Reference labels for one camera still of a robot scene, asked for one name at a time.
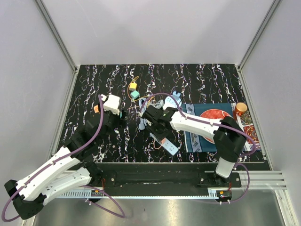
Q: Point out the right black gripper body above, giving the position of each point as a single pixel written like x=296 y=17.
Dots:
x=153 y=127

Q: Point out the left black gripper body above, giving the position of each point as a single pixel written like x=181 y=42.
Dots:
x=114 y=122

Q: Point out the light blue long power strip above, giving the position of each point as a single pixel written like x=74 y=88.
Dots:
x=169 y=147

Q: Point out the teal small charger plug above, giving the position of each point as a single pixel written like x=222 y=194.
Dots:
x=135 y=94

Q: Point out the round light blue power socket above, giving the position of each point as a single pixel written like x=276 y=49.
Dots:
x=171 y=102

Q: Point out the yellow small charger plug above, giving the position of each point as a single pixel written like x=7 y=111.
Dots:
x=133 y=86

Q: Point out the light blue charger plug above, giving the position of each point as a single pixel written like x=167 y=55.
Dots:
x=176 y=95

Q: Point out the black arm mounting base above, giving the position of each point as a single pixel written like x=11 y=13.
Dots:
x=161 y=179

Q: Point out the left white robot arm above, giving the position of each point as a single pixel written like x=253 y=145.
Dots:
x=69 y=168

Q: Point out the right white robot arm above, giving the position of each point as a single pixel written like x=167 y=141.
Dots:
x=227 y=136

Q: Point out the silver metal fork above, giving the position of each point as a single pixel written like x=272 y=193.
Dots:
x=193 y=138

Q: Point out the dark blue patterned placemat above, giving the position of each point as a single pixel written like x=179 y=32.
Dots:
x=203 y=145

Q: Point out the red floral ceramic plate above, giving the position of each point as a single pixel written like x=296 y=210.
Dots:
x=215 y=114

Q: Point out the copper metal cup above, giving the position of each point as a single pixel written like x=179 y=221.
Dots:
x=240 y=108

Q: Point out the colourful patterned coaster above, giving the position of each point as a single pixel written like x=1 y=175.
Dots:
x=246 y=124

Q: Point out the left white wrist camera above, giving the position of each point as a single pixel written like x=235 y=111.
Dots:
x=111 y=103

